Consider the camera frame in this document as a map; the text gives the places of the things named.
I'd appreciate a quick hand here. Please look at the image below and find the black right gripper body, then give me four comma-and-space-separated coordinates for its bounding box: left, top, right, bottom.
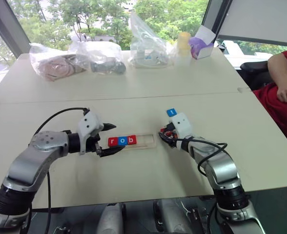
168, 123, 184, 148

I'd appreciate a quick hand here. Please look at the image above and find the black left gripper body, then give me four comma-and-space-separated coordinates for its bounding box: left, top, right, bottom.
83, 132, 103, 157

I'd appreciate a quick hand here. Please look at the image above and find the red letter block o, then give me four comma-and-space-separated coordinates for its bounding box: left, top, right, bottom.
161, 129, 177, 139

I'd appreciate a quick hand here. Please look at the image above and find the clear plastic letter tray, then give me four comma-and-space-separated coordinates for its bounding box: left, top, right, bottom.
107, 132, 157, 150

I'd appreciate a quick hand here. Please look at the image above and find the plastic bag with grey object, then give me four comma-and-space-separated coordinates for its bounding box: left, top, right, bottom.
71, 39, 127, 76

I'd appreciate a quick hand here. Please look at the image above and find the grey rounded shape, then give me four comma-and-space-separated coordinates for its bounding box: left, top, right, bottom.
96, 202, 125, 234

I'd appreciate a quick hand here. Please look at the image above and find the dark rounded shape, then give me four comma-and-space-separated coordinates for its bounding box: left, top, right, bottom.
153, 198, 206, 234

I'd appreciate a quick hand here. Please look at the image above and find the plastic bag with pink cloth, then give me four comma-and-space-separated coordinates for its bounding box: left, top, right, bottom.
29, 43, 88, 82

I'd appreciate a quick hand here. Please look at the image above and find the clear bag with white items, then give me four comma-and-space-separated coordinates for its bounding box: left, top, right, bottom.
128, 11, 175, 69

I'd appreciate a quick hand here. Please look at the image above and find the yellow plastic cup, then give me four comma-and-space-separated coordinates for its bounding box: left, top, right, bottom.
176, 31, 192, 67

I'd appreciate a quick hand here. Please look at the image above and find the purple and white carton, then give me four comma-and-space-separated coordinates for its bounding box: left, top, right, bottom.
188, 25, 217, 60

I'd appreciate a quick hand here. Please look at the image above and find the black office chair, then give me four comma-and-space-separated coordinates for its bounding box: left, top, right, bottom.
239, 60, 287, 91

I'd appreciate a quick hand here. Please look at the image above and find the person in red shirt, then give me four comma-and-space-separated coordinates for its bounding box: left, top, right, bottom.
252, 48, 287, 158

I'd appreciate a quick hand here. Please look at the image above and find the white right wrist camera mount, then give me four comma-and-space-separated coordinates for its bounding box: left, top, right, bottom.
169, 112, 194, 140

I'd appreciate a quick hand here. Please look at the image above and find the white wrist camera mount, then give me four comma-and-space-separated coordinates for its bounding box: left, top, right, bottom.
169, 112, 194, 140
76, 111, 105, 156

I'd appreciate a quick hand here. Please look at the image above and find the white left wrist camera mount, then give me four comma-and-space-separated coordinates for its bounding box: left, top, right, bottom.
76, 111, 105, 156

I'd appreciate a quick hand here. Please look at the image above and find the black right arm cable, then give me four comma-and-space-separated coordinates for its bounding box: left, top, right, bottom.
176, 137, 228, 176

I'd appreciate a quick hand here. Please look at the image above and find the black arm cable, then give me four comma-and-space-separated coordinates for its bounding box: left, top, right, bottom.
176, 137, 228, 176
26, 107, 90, 234

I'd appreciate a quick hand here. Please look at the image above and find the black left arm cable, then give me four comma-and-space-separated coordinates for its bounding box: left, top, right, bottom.
26, 107, 90, 234

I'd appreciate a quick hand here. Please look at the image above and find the grey panel with dark frame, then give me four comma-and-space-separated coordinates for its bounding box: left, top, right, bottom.
201, 0, 287, 48

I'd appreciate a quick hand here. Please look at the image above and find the dark window frame post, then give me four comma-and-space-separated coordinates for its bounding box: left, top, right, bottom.
0, 0, 31, 59

